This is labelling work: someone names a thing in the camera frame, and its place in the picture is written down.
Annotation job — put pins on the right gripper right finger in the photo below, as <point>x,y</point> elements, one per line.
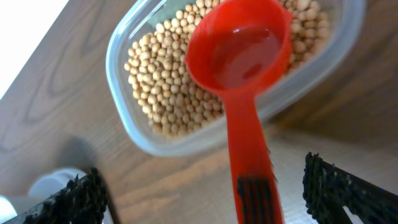
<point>327,189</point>

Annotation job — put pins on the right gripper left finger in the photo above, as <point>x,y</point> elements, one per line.
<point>68,202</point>

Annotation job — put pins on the orange measuring scoop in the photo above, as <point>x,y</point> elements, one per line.
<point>238,51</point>

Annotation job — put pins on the clear plastic container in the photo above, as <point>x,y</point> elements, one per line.
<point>346,18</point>

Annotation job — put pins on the yellow soybeans in container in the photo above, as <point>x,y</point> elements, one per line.
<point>161,84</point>

